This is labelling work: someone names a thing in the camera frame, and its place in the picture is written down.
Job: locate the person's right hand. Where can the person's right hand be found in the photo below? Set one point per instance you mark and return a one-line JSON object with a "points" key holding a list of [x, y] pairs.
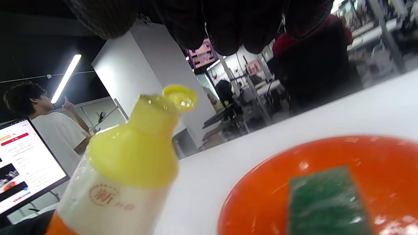
{"points": [[228, 23]]}

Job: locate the person's left hand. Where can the person's left hand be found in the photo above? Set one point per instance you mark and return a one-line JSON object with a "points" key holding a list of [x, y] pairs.
{"points": [[26, 225]]}

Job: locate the yellow dish soap bottle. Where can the yellow dish soap bottle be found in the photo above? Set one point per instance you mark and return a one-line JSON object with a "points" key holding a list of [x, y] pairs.
{"points": [[130, 156]]}

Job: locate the green yellow sponge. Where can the green yellow sponge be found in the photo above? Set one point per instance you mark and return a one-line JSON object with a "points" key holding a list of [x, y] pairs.
{"points": [[326, 202]]}

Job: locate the pink screen monitor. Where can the pink screen monitor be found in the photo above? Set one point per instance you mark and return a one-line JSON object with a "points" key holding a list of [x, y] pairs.
{"points": [[253, 67]]}

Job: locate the large computer monitor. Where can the large computer monitor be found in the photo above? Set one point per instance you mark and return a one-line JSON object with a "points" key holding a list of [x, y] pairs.
{"points": [[26, 163]]}

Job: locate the black flat stand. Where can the black flat stand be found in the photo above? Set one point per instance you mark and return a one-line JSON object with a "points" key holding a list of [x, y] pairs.
{"points": [[222, 117]]}

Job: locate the black office chair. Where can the black office chair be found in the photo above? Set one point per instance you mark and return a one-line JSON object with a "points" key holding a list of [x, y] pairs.
{"points": [[313, 78]]}

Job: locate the ceiling tube light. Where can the ceiling tube light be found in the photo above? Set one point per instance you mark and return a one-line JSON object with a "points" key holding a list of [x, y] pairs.
{"points": [[65, 78]]}

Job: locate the orange plastic bowl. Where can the orange plastic bowl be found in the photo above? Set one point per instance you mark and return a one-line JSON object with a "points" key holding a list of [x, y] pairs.
{"points": [[385, 163]]}

